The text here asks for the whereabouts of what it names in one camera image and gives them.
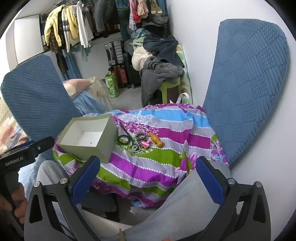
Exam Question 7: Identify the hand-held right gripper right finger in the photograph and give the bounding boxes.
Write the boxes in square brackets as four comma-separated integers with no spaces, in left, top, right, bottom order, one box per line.
[195,156,271,241]

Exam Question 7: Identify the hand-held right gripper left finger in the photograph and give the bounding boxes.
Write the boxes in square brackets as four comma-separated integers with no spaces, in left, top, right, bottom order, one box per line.
[24,156,101,241]

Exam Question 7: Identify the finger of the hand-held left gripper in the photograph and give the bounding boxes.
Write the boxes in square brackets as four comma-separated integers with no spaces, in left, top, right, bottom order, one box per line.
[29,136,55,160]

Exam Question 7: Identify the grey-green cardboard box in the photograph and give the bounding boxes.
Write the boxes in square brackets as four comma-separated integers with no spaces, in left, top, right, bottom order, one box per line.
[56,113,119,164]

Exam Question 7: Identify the person's left hand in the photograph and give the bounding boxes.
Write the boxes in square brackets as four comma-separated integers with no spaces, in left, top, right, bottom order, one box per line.
[0,184,28,218]

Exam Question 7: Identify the blue ribbed cushion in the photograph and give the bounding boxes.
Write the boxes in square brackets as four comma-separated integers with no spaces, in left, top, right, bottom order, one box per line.
[0,54,83,142]

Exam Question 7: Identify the light blue bedding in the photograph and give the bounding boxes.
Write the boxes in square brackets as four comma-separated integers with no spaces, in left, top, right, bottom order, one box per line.
[71,90,110,115]

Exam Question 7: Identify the colourful striped floral blanket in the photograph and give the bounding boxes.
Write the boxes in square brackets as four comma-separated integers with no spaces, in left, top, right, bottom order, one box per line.
[52,103,230,208]

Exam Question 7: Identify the pink pillow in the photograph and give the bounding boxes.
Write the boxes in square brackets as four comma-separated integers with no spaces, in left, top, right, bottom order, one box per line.
[63,79,92,98]

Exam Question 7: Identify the clear plastic bedding bag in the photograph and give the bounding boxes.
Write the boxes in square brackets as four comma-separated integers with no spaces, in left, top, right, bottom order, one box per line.
[87,76,114,111]

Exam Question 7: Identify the blue curtain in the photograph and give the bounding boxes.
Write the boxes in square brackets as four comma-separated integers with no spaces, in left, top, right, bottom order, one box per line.
[63,52,83,81]

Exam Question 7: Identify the green shopping bag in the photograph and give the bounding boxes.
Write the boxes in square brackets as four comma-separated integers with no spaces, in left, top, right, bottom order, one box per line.
[105,72,120,98]

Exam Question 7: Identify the red suitcase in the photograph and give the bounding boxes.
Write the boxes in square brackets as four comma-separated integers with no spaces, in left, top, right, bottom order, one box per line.
[108,65,128,89]

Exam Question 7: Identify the blue patchwork quilted cushion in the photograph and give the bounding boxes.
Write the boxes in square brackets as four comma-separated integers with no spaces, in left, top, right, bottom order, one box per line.
[202,20,291,164]

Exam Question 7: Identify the white wardrobe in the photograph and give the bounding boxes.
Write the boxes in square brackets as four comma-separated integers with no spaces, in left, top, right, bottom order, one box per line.
[13,14,47,66]

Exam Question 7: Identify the green plastic stool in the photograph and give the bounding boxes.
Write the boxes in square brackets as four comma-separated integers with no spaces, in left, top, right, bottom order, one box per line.
[148,76,182,106]

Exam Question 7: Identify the grey hard suitcase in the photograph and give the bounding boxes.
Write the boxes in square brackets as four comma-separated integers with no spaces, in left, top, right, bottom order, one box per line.
[105,41,125,67]

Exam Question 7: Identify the floral folded mat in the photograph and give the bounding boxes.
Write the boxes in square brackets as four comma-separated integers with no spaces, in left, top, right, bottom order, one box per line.
[176,44,194,104]

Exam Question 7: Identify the grey sweatshirt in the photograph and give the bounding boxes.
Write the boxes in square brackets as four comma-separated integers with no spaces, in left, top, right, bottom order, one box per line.
[140,57,185,107]

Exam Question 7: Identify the row of hanging clothes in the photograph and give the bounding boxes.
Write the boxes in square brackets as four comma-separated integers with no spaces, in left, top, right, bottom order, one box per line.
[43,0,170,63]

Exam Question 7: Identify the cream fleece garment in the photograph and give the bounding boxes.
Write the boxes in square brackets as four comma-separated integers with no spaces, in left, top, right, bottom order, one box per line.
[132,46,151,70]

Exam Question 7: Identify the navy jacket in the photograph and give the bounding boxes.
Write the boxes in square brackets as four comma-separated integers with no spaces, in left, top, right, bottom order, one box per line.
[143,35,185,68]

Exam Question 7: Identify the heap of mixed clothes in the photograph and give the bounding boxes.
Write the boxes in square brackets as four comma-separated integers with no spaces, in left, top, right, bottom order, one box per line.
[126,13,171,48]

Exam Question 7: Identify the black beaded bracelet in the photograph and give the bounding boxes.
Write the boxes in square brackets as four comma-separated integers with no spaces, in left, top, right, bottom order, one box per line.
[117,134,130,146]

